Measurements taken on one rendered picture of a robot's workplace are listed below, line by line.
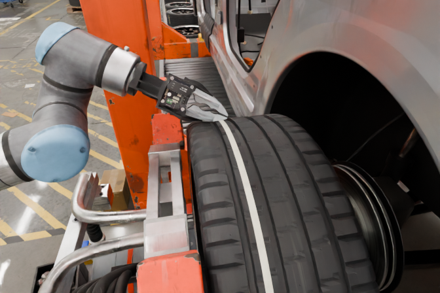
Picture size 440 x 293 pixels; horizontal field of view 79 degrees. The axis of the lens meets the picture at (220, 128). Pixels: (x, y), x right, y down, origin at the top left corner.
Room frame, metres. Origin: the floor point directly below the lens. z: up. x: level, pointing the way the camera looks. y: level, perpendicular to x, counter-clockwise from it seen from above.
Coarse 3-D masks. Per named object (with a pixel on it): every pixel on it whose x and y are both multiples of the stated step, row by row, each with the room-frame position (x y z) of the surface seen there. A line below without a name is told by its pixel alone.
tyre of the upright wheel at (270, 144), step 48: (192, 144) 0.40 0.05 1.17; (240, 144) 0.38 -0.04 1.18; (288, 144) 0.38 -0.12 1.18; (240, 192) 0.28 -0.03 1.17; (288, 192) 0.29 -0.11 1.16; (336, 192) 0.29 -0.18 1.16; (240, 240) 0.22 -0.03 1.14; (288, 240) 0.22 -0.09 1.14; (336, 240) 0.23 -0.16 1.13; (240, 288) 0.17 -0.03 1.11; (288, 288) 0.17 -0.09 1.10; (336, 288) 0.18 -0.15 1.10
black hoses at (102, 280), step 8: (128, 264) 0.27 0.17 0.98; (136, 264) 0.27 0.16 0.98; (112, 272) 0.24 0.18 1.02; (120, 272) 0.24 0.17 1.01; (128, 272) 0.25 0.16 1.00; (96, 280) 0.23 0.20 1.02; (104, 280) 0.22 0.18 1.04; (112, 280) 0.22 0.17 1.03; (120, 280) 0.22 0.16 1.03; (128, 280) 0.23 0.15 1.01; (136, 280) 0.25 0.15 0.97; (80, 288) 0.21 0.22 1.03; (88, 288) 0.20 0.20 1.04; (96, 288) 0.20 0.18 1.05; (104, 288) 0.20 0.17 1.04; (112, 288) 0.21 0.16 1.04; (120, 288) 0.20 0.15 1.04
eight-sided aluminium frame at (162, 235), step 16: (176, 144) 0.46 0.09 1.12; (160, 160) 0.43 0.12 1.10; (176, 160) 0.41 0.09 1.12; (176, 176) 0.36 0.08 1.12; (176, 192) 0.32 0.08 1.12; (160, 208) 0.32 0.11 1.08; (176, 208) 0.29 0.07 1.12; (144, 224) 0.26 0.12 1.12; (160, 224) 0.26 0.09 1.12; (176, 224) 0.26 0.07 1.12; (144, 240) 0.24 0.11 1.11; (160, 240) 0.24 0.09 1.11; (176, 240) 0.24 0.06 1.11; (144, 256) 0.22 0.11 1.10
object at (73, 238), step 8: (96, 176) 0.51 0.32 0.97; (96, 184) 0.50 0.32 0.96; (88, 192) 0.45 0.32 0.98; (88, 200) 0.43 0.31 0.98; (88, 208) 0.42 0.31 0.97; (72, 216) 0.38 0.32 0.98; (72, 224) 0.36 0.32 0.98; (80, 224) 0.36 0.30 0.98; (72, 232) 0.34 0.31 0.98; (80, 232) 0.35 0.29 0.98; (64, 240) 0.32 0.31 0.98; (72, 240) 0.32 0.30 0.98; (80, 240) 0.33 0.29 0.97; (64, 248) 0.31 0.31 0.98; (72, 248) 0.31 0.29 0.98; (80, 248) 0.32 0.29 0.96; (64, 256) 0.29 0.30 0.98; (72, 272) 0.27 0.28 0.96; (64, 280) 0.25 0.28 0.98; (72, 280) 0.26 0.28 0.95; (64, 288) 0.23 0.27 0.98
